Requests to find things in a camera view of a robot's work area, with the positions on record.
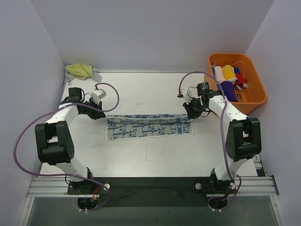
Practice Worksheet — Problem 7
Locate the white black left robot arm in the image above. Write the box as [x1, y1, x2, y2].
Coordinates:
[35, 88, 106, 194]

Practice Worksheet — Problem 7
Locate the yellow rolled towel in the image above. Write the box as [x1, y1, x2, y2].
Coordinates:
[222, 65, 236, 81]

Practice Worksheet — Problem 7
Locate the pink rolled towel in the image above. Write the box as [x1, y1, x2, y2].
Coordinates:
[214, 66, 225, 83]

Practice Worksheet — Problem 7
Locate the grey towel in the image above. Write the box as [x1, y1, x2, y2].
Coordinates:
[64, 66, 102, 83]

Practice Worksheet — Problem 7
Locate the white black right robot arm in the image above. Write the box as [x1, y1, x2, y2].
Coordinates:
[178, 89, 261, 193]

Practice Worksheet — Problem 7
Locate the aluminium frame rail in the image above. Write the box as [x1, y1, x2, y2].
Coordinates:
[26, 177, 279, 197]

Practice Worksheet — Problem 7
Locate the purple rolled towel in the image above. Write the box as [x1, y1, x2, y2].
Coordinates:
[220, 81, 238, 102]

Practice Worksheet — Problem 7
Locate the blue white patterned towel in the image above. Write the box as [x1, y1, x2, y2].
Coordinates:
[106, 114, 194, 141]

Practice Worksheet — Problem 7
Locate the yellow green towel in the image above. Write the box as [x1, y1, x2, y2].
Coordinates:
[65, 64, 93, 80]

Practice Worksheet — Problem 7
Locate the red rolled towel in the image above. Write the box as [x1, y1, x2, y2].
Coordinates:
[235, 73, 248, 87]

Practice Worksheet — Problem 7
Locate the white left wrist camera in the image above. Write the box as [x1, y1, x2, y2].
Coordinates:
[91, 89, 106, 104]

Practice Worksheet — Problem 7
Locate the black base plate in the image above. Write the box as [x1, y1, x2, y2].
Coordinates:
[67, 177, 236, 209]

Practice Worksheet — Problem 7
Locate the orange plastic basket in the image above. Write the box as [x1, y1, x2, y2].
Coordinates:
[207, 53, 267, 114]

